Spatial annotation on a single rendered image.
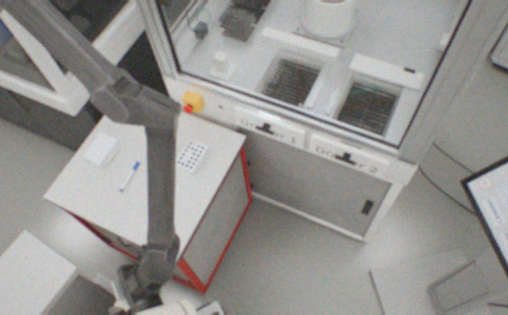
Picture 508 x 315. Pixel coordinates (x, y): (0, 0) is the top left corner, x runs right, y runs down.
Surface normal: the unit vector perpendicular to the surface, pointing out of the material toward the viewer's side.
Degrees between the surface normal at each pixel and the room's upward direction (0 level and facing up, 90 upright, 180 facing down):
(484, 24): 90
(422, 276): 5
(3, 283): 0
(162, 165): 60
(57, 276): 0
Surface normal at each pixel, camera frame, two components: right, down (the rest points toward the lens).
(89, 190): -0.06, -0.48
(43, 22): 0.03, 0.47
